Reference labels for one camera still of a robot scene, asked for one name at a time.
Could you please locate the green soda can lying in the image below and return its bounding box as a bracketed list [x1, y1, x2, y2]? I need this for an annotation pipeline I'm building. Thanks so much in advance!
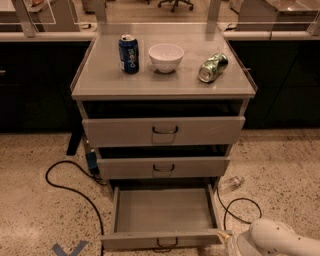
[198, 53, 228, 83]

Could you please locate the blue Pepsi can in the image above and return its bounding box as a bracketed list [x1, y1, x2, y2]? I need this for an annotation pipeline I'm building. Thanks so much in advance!
[118, 34, 139, 74]

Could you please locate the grey bottom drawer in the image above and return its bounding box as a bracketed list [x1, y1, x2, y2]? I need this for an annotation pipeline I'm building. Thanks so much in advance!
[101, 184, 222, 251]

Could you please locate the black cable floor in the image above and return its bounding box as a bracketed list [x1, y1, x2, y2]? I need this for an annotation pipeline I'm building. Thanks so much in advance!
[216, 188, 263, 231]
[45, 160, 107, 256]

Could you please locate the white bowl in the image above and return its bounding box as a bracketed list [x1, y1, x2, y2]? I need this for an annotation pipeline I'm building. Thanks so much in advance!
[148, 43, 184, 73]

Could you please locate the blue power adapter box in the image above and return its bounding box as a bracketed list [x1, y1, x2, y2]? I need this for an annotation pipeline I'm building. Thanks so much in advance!
[85, 151, 99, 175]

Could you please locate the black office chair base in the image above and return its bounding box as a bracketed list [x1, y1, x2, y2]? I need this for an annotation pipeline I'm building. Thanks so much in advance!
[157, 0, 194, 13]

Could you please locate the clear plastic bottle on floor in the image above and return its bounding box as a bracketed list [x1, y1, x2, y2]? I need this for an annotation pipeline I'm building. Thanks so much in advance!
[219, 176, 245, 194]

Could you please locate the black cable left floor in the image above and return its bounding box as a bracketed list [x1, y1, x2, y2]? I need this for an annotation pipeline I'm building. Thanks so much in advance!
[45, 160, 107, 256]

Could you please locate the blue tape mark on floor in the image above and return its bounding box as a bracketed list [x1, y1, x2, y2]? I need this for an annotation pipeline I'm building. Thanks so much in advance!
[51, 240, 90, 256]

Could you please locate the grey middle drawer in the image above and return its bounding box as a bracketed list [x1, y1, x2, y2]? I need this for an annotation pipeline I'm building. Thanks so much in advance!
[97, 157, 230, 179]

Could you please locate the grey top drawer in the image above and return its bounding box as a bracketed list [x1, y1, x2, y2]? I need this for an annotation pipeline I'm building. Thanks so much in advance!
[82, 116, 245, 147]

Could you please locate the grey drawer cabinet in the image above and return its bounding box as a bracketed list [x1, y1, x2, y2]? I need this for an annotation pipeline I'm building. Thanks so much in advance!
[69, 22, 258, 188]

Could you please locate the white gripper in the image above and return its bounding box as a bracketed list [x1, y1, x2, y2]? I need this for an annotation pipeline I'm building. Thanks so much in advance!
[217, 231, 259, 256]

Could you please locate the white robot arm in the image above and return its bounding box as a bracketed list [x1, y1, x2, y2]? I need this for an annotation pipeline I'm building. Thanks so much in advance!
[217, 218, 320, 256]

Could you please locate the black cable right floor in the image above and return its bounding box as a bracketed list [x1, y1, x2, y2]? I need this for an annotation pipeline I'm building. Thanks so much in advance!
[216, 188, 263, 231]

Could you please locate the grey drawer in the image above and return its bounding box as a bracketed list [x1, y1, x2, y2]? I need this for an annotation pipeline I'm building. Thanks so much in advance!
[82, 116, 245, 147]
[97, 157, 230, 179]
[101, 184, 222, 251]

